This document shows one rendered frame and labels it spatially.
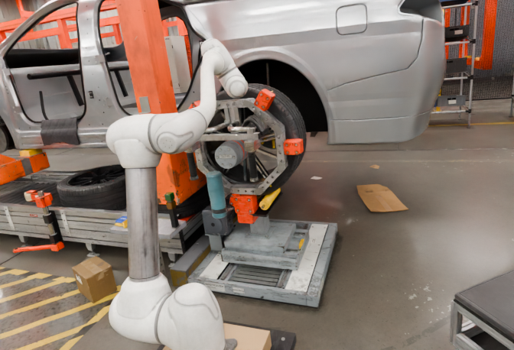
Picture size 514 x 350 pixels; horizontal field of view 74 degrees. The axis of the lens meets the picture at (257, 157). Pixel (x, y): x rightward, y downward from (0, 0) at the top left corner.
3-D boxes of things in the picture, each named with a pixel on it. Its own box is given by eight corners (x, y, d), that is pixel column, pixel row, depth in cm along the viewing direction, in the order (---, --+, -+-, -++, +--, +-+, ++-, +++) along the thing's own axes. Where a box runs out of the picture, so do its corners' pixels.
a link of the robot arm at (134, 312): (157, 356, 106) (100, 346, 113) (183, 330, 121) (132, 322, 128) (148, 110, 105) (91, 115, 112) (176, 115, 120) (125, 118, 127)
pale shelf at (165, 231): (187, 225, 202) (186, 220, 201) (170, 239, 187) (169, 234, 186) (128, 220, 217) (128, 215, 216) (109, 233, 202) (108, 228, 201)
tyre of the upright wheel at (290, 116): (328, 152, 204) (265, 60, 200) (322, 164, 183) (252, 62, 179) (248, 199, 233) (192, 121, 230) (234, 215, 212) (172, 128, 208)
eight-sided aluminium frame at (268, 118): (291, 192, 192) (282, 95, 177) (287, 196, 186) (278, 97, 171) (206, 189, 211) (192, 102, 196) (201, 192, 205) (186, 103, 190)
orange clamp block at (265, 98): (268, 109, 183) (276, 95, 179) (263, 111, 176) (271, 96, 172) (257, 102, 184) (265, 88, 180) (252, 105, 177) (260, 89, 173)
